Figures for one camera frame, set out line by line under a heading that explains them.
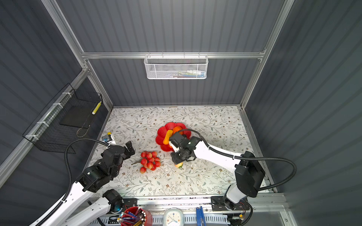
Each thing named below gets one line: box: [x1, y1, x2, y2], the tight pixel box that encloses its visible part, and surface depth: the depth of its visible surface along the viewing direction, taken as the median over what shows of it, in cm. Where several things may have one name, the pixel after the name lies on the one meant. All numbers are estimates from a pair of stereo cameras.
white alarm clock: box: [163, 207, 185, 226], surface depth 69 cm
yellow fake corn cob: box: [163, 129, 173, 145], surface depth 98 cm
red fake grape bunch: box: [131, 150, 162, 174], surface depth 86 cm
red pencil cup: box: [120, 206, 154, 226], surface depth 61 cm
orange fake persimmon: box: [172, 126, 183, 135], surface depth 101 cm
